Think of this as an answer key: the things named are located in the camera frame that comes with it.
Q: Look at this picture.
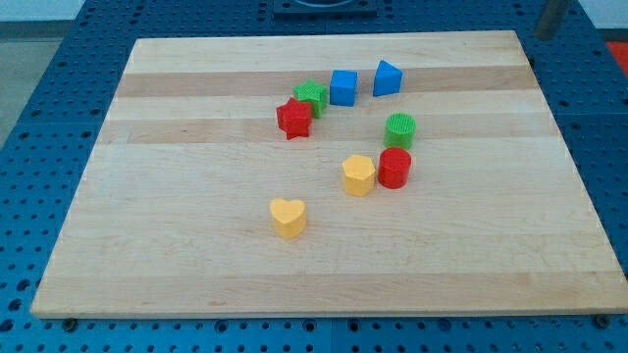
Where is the wooden board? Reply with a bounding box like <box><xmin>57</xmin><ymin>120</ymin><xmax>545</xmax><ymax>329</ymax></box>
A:
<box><xmin>31</xmin><ymin>30</ymin><xmax>627</xmax><ymax>319</ymax></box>

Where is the blue triangle block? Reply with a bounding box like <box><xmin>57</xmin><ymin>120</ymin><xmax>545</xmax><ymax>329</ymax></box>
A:
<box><xmin>373</xmin><ymin>60</ymin><xmax>402</xmax><ymax>96</ymax></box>

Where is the red star block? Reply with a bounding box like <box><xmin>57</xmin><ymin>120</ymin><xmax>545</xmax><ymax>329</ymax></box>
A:
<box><xmin>276</xmin><ymin>97</ymin><xmax>313</xmax><ymax>140</ymax></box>

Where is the yellow hexagon block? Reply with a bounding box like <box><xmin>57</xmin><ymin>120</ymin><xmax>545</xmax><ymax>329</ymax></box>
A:
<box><xmin>341</xmin><ymin>155</ymin><xmax>376</xmax><ymax>197</ymax></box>

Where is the blue cube block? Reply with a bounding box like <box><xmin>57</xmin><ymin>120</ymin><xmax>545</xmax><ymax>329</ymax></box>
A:
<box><xmin>330</xmin><ymin>70</ymin><xmax>358</xmax><ymax>107</ymax></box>

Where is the grey metal pusher rod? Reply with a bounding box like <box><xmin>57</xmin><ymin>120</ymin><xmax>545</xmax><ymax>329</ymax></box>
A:
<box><xmin>533</xmin><ymin>0</ymin><xmax>572</xmax><ymax>41</ymax></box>

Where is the green cylinder block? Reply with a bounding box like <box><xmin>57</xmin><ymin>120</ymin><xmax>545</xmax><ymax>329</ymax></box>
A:
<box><xmin>384</xmin><ymin>113</ymin><xmax>416</xmax><ymax>150</ymax></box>

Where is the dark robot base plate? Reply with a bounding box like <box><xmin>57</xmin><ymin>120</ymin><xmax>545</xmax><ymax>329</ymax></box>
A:
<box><xmin>271</xmin><ymin>0</ymin><xmax>378</xmax><ymax>17</ymax></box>

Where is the red cylinder block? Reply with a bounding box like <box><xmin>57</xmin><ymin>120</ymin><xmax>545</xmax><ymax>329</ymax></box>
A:
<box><xmin>378</xmin><ymin>147</ymin><xmax>412</xmax><ymax>189</ymax></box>

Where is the yellow heart block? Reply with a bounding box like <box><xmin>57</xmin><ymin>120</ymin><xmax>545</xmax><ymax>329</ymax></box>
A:
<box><xmin>269</xmin><ymin>198</ymin><xmax>307</xmax><ymax>239</ymax></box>

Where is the green star block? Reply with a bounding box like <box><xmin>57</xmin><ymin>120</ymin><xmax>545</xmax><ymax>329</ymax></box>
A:
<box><xmin>293</xmin><ymin>79</ymin><xmax>329</xmax><ymax>119</ymax></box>

